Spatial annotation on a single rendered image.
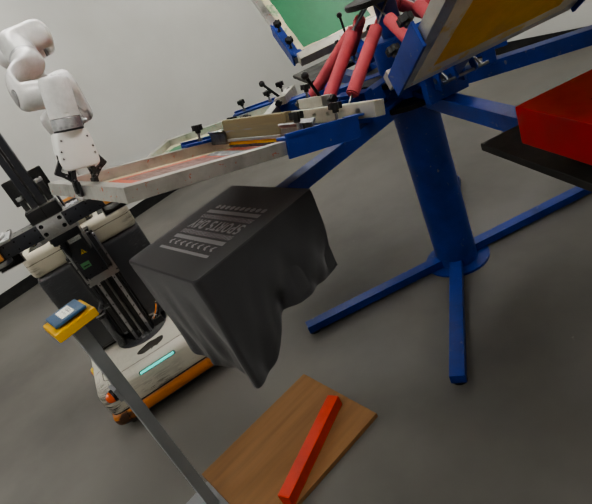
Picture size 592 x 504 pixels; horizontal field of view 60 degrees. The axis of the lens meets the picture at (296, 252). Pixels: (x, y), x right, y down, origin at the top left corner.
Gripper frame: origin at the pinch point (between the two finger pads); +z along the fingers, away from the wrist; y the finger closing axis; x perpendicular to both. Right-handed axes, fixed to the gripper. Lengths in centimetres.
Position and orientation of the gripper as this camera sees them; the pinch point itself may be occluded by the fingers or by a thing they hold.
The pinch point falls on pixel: (87, 186)
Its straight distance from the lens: 148.6
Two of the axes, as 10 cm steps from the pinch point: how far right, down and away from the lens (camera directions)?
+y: -7.3, 3.4, -5.9
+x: 6.5, 1.2, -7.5
